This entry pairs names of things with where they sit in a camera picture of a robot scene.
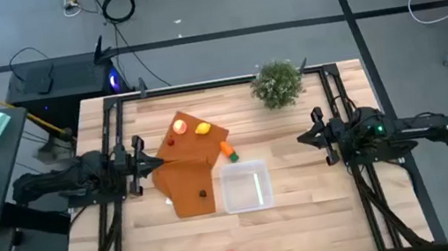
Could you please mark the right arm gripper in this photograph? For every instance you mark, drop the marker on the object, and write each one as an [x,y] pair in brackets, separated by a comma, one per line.
[335,138]

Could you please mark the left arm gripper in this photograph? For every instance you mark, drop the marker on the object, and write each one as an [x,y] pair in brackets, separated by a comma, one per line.
[130,166]

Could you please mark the small dark red cherry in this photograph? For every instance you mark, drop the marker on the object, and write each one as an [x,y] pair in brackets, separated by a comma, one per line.
[170,142]

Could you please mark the toy peach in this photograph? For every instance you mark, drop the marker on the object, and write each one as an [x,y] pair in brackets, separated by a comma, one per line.
[179,127]

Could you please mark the small dark plum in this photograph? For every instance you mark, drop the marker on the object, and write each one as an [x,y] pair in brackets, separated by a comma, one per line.
[202,193]

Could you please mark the yellow toy lemon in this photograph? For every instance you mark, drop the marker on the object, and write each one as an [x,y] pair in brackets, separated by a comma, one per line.
[202,128]

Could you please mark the orange toy carrot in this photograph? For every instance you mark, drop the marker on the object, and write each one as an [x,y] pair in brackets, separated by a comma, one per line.
[227,150]

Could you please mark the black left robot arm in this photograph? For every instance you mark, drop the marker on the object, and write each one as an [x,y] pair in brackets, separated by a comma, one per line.
[58,179]

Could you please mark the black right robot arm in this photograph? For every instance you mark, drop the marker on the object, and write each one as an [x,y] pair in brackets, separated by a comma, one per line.
[420,129]

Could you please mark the clear plastic tupperware container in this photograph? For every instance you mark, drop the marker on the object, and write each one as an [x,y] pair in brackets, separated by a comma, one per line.
[242,187]

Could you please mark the orange cloth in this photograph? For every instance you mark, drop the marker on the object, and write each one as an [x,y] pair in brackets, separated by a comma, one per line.
[188,171]

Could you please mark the potted green plant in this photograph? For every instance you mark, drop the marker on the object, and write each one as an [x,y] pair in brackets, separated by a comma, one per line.
[276,84]

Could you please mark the black table clamp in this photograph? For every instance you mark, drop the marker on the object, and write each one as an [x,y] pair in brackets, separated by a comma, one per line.
[303,65]

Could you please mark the yellow pole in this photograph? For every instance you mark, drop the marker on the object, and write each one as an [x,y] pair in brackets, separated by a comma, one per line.
[67,134]

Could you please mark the grey floor stand base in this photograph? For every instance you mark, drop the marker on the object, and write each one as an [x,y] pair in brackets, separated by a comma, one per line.
[50,152]

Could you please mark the black computer tower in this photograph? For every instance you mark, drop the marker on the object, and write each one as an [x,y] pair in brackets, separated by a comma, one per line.
[66,84]

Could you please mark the black wifi antenna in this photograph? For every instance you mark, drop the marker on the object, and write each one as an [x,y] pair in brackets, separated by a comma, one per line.
[99,50]

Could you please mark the small black adapter box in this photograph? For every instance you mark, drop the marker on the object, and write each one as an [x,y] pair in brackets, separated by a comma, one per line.
[45,85]

